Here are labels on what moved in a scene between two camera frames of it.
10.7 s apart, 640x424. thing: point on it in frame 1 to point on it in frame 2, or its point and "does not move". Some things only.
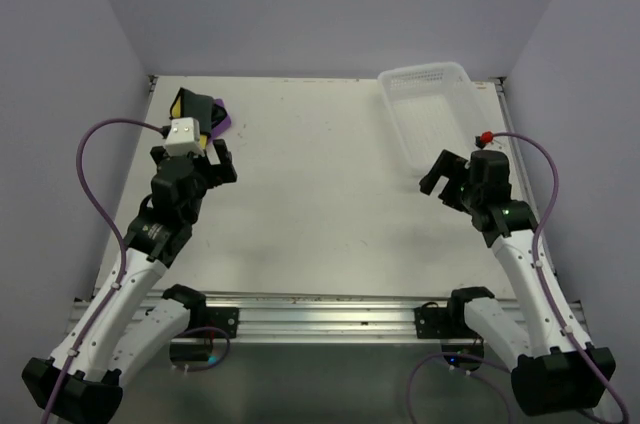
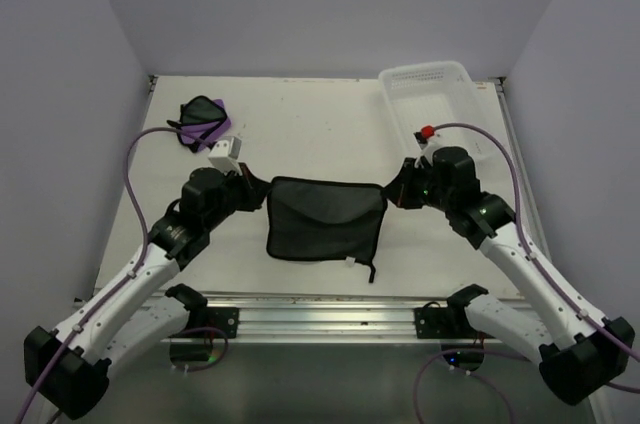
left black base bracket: [223, 318] does not move
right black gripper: [447, 164] to [399, 190]
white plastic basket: [436, 108] does not move
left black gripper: [216, 173] to [254, 190]
